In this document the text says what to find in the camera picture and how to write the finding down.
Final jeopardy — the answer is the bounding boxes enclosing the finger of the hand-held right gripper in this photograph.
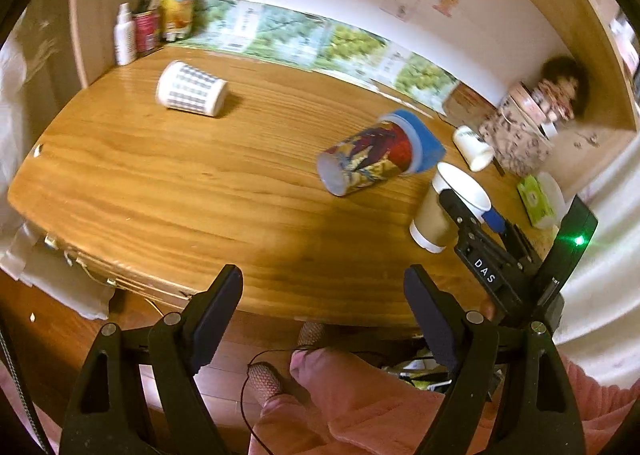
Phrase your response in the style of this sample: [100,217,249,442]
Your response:
[439,189,507,297]
[482,208,542,272]

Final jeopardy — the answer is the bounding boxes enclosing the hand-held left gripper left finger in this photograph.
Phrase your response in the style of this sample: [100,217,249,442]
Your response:
[59,264,244,455]

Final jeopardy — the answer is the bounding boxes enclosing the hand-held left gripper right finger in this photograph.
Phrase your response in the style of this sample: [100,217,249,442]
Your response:
[404,264,586,455]

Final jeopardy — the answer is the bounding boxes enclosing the brown paper cup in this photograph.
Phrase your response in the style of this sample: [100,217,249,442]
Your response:
[409,162,493,254]

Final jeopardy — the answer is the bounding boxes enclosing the small white cup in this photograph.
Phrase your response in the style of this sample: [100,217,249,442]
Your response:
[452,125,496,173]

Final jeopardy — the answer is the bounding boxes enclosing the printed cup with blue rim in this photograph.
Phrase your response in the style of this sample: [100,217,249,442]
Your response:
[316,109,447,198]

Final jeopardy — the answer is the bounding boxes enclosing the white checked cup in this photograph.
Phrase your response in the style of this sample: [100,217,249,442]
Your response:
[156,60,230,117]

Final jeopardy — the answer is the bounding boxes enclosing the white curtain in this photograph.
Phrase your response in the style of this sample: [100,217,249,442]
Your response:
[554,130,640,388]

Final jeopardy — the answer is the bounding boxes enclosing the green tissue packet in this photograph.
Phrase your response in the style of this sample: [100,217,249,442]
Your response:
[516,175,563,230]

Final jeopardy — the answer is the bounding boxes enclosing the white plastic container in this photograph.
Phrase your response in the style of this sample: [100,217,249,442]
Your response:
[536,170,567,216]

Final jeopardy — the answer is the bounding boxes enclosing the textured tan cylinder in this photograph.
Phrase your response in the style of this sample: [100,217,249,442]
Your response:
[248,361,282,406]
[297,321,327,351]

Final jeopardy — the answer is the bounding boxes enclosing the pink clothing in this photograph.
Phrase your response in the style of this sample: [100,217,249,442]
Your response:
[248,347,640,455]

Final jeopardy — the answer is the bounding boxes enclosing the cardboard box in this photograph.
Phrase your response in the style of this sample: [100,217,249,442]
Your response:
[442,84,497,128]

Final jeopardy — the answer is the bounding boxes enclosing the dark-haired doll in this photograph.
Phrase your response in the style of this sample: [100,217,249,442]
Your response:
[532,56,592,123]

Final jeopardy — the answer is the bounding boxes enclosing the white cloth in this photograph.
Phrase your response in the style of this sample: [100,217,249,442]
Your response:
[0,222,117,321]

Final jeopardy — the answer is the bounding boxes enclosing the green photo poster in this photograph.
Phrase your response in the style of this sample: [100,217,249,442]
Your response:
[175,0,462,112]

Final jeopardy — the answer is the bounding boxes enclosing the red can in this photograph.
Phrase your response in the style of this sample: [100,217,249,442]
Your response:
[133,9,162,57]

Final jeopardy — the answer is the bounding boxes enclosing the white spray bottle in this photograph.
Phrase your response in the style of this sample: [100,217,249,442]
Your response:
[114,2,137,67]

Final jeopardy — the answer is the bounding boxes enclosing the yellow pen holder can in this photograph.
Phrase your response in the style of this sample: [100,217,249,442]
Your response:
[159,0,197,42]

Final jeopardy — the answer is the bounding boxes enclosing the black cable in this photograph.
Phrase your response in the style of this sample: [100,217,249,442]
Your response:
[240,347,313,455]

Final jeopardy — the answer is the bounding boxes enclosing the white wall note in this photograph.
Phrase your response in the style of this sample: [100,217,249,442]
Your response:
[381,0,422,22]

